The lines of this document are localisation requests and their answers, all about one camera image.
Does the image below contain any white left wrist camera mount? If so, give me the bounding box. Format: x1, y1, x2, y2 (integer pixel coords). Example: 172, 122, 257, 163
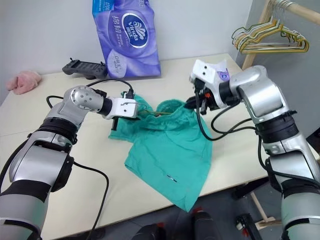
103, 96, 140, 120

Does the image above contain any wooden clothes rack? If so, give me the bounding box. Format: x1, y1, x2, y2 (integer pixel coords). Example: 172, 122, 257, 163
241, 0, 320, 71

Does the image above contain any black game controller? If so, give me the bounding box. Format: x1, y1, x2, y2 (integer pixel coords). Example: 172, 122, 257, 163
61, 57, 108, 81

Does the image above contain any dark box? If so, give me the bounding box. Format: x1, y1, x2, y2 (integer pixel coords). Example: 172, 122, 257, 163
305, 129, 320, 151

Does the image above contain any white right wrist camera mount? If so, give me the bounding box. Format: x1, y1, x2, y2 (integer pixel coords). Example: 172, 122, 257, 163
189, 59, 231, 109

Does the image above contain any wooden rack foot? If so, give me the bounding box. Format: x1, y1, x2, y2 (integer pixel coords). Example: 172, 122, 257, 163
249, 191, 282, 229

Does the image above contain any white purple tissue packet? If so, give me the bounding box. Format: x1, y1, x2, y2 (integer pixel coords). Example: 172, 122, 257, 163
209, 59, 231, 82

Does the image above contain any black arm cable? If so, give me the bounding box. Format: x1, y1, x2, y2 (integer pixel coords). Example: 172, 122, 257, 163
195, 84, 276, 186
210, 106, 255, 133
0, 78, 136, 233

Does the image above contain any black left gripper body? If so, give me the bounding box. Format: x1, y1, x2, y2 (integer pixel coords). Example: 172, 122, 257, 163
111, 116, 121, 132

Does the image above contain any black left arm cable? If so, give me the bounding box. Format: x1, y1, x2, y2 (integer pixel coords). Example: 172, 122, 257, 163
0, 78, 136, 233

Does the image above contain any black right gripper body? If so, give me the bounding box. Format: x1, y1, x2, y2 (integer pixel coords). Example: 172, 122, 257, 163
192, 77, 221, 112

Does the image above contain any black red clamp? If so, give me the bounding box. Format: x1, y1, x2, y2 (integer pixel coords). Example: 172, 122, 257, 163
235, 213, 264, 240

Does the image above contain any green wire hanger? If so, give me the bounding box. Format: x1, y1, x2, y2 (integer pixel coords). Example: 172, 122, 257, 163
231, 26, 253, 47

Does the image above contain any pink wire hanger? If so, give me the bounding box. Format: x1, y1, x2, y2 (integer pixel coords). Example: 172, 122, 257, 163
243, 14, 305, 50

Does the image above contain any black table bracket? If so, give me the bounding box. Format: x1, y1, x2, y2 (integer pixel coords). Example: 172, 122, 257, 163
231, 183, 254, 200

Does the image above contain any dark rounded shape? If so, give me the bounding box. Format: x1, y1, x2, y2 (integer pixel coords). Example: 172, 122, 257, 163
190, 210, 219, 240
135, 223, 171, 240

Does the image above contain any purple tissue paper pack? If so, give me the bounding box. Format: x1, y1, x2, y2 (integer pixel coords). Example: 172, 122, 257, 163
90, 0, 162, 81

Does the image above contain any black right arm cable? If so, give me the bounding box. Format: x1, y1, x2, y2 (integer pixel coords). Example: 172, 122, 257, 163
210, 106, 255, 133
195, 84, 276, 186

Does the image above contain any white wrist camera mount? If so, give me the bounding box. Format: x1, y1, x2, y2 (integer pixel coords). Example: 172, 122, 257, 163
189, 59, 231, 109
103, 96, 140, 120

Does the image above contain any white wire hanger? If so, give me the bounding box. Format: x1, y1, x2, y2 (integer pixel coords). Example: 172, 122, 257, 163
234, 0, 305, 50

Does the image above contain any pink plush cloth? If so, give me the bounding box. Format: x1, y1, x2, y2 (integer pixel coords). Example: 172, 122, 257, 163
5, 70, 43, 96

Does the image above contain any olive wire hanger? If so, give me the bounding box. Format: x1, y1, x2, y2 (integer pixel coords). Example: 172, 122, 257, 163
121, 99, 176, 118

